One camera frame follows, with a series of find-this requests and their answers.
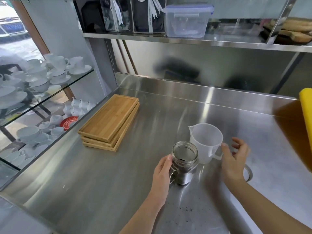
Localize spilled dark coffee grounds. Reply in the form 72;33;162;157
177;205;196;215

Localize black box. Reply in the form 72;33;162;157
73;0;107;33

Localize person's right forearm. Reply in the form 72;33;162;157
229;177;312;234

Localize glass jar mug with handle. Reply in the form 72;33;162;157
170;141;199;185

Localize yellow cutting board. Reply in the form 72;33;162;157
299;88;312;174

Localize red saucer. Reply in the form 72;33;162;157
60;116;79;131

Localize stainless steel shelf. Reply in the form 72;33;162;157
82;32;312;53

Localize person's right hand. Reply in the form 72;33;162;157
220;137;251;191

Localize white car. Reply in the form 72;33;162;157
0;2;29;37

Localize clear gift box with ribbon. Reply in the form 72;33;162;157
131;0;167;34
99;0;134;33

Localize clear container with blue lid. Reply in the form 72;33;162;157
163;4;214;38

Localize person's left forearm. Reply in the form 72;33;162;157
117;199;169;234

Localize translucent plastic measuring jug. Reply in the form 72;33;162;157
188;123;224;164

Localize metal jar lid ring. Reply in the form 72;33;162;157
243;164;253;182

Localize person's left hand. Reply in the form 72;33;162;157
151;155;176;208

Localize group of white cups and saucers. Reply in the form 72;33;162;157
0;53;92;110
0;114;66;169

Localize wooden board with bread loaves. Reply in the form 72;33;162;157
262;18;312;45

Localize bamboo wooden tray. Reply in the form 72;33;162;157
82;106;140;152
78;94;139;143
80;102;140;147

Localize cluster of small white jugs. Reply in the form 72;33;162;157
63;97;97;118

